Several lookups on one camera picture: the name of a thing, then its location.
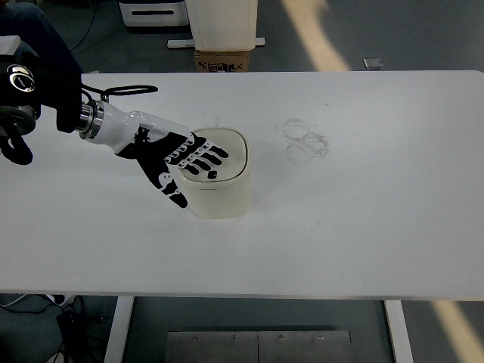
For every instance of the metal floor plate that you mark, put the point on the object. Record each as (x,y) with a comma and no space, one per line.
(260,346)

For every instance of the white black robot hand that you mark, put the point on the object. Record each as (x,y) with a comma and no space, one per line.
(156,144)

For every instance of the white appliance with slot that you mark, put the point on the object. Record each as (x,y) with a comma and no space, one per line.
(154,13)

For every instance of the white table leg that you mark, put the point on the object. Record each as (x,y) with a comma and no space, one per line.
(119,329)
(398,332)

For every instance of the right white table leg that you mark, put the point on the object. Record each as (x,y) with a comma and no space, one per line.
(398,332)

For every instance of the left white table leg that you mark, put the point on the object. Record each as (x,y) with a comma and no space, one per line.
(119,329)

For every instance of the person in blue jeans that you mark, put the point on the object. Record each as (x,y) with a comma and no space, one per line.
(31,25)

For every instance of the cream push-lid trash can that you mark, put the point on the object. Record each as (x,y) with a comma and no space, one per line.
(228,195)

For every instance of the white table base bar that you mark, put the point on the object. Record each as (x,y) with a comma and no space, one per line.
(217,44)

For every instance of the brown cardboard box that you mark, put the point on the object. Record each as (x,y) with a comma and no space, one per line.
(221,61)

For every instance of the grey floor outlet plate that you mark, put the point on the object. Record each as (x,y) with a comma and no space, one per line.
(373,63)

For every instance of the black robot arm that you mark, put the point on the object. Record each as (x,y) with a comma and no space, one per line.
(28,84)

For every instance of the large white bin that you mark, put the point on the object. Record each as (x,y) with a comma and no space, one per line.
(222,19)

